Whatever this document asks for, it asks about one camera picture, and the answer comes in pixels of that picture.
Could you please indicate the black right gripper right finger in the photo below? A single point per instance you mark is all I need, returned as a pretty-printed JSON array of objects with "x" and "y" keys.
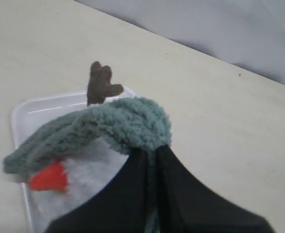
[{"x": 185, "y": 205}]

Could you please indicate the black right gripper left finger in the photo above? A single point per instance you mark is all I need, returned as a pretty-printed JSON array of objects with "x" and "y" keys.
[{"x": 120, "y": 207}]

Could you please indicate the white plush snowman toy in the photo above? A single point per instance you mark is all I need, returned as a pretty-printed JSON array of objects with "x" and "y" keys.
[{"x": 99, "y": 91}]

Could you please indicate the white plastic tray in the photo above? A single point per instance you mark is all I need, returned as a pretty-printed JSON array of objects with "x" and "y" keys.
[{"x": 21, "y": 121}]

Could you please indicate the green fluffy scarf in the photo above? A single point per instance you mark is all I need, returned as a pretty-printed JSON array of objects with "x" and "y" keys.
[{"x": 125, "y": 124}]

